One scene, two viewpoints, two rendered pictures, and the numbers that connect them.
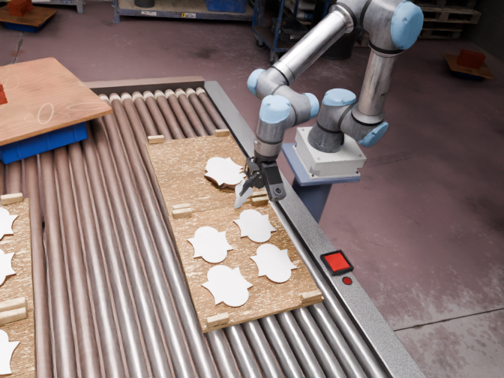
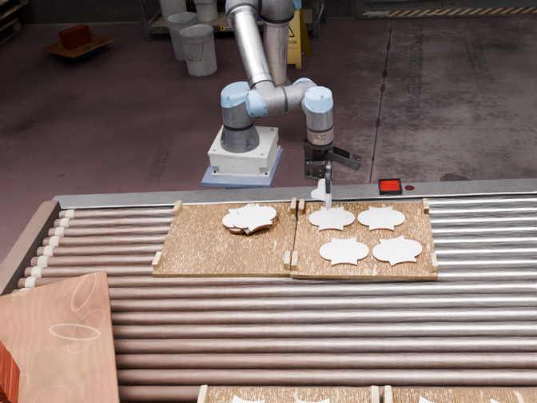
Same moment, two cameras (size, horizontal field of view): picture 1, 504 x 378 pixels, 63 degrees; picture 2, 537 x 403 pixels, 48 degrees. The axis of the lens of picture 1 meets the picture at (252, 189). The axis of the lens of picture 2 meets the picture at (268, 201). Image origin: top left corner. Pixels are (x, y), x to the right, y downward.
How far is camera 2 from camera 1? 1.32 m
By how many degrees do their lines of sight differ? 41
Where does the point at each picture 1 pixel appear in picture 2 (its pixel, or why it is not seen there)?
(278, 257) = (376, 213)
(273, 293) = (413, 227)
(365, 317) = (447, 189)
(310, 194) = not seen: hidden behind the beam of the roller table
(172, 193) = (256, 265)
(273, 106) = (325, 94)
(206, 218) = (306, 248)
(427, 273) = not seen: hidden behind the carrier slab
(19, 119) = (73, 358)
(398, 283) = not seen: hidden behind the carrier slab
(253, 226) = (333, 219)
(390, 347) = (476, 186)
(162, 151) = (180, 261)
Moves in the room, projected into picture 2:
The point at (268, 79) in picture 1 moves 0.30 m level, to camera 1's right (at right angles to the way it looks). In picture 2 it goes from (269, 91) to (322, 53)
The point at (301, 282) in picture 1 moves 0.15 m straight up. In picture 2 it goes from (407, 209) to (408, 169)
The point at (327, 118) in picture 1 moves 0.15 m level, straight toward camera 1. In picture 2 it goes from (244, 115) to (273, 126)
